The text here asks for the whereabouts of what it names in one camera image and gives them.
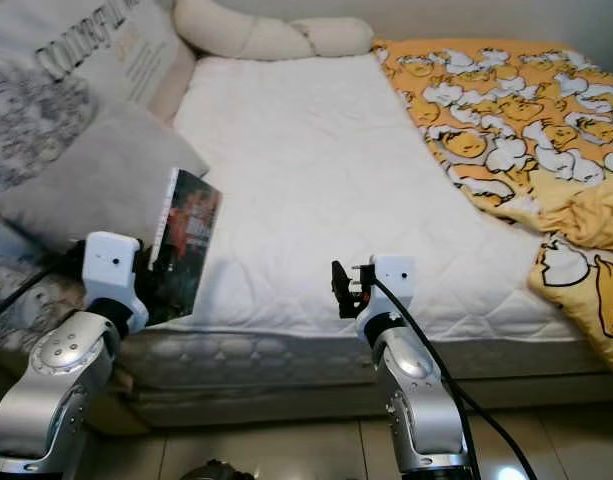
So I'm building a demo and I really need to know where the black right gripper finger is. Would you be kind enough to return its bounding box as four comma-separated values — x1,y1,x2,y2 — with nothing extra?
330,260,357,320

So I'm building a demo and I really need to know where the dark book with red cover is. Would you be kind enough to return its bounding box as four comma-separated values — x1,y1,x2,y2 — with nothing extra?
146,168,223,326

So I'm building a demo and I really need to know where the grey square pillow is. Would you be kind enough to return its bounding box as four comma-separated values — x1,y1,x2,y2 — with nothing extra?
0,100,209,253

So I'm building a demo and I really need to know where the white quilted mattress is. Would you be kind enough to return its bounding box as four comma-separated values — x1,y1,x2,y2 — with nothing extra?
121,52,612,401

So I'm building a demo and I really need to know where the white floral text-print pillow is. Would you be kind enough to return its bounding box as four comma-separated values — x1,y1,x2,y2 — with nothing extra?
0,0,197,353

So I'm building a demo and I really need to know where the orange duck-print blanket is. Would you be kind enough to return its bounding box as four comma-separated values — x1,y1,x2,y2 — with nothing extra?
371,38,613,353

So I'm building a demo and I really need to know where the cream braided long pillow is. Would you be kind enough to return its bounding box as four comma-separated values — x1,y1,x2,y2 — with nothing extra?
174,0,375,61

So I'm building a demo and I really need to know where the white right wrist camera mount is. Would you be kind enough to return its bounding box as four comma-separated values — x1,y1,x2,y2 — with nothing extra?
358,255,415,338

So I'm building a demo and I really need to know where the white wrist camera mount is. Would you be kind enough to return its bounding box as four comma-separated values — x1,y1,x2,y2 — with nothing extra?
358,255,415,338
83,232,149,333

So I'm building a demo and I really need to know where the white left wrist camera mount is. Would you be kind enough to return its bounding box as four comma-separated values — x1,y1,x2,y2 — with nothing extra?
83,232,149,333

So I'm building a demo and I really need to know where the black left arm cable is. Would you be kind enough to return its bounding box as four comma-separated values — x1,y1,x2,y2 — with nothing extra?
0,252,93,329

